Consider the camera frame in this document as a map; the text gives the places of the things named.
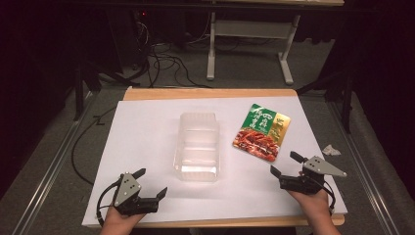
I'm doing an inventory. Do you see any metal floor rail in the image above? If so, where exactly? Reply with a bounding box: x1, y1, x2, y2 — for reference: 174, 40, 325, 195
11, 91, 99, 235
326, 99, 397, 235

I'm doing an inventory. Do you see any bundle of black cables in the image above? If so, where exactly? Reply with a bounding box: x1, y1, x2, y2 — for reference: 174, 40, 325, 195
130, 19, 213, 90

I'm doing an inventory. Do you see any clear plastic container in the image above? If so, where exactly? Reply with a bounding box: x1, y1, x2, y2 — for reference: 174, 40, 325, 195
173, 112, 221, 183

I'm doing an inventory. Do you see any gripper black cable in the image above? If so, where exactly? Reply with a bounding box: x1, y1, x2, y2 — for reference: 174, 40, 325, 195
321, 179, 337, 215
95, 180, 122, 228

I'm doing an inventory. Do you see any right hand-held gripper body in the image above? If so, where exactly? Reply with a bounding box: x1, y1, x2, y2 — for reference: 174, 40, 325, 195
278, 155, 347, 196

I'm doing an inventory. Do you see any black computer tower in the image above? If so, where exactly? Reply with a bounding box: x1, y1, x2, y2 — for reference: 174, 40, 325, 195
107, 8, 152, 74

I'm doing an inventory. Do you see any white metal desk frame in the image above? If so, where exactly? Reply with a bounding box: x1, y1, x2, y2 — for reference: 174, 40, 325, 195
206, 11, 301, 86

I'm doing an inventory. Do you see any person's right hand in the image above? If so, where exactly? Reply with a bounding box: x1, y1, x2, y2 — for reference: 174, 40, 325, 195
288, 188, 331, 226

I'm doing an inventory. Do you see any crumpled white paper scrap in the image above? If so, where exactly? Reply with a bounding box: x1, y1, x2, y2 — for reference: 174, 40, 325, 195
321, 144, 342, 157

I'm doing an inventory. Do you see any black floor cable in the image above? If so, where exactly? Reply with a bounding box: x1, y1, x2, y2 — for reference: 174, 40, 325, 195
70, 107, 116, 186

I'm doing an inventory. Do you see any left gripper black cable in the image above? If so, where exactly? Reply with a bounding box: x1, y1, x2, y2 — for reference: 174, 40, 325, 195
95, 180, 122, 228

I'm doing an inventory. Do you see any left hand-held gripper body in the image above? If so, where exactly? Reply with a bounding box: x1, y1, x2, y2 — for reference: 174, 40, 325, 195
112, 171, 160, 216

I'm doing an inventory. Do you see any white paper sheet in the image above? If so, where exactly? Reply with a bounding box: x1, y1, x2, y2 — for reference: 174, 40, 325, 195
81, 96, 348, 227

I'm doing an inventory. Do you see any green sauce packet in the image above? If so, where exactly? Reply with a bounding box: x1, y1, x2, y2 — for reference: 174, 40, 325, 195
232, 103, 292, 164

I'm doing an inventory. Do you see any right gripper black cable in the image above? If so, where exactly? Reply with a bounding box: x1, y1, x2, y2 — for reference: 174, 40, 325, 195
321, 179, 337, 215

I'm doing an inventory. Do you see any person's left hand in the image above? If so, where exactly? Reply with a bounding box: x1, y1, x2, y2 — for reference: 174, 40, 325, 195
101, 206, 146, 231

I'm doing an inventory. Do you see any black stand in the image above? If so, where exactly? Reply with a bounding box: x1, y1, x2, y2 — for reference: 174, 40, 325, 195
72, 62, 131, 121
297, 71, 355, 135

